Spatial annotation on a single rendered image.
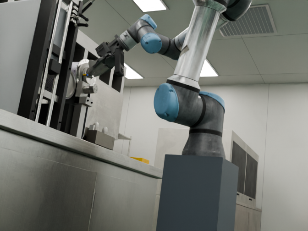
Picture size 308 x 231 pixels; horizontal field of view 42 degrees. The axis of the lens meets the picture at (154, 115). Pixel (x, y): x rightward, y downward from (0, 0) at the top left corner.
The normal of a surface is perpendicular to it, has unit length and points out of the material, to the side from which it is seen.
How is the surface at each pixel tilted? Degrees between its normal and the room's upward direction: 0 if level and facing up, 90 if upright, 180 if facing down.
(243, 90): 90
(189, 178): 90
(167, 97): 97
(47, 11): 90
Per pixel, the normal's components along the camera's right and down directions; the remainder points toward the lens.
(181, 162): -0.44, -0.26
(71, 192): 0.90, 0.01
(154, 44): 0.31, 0.61
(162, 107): -0.85, -0.11
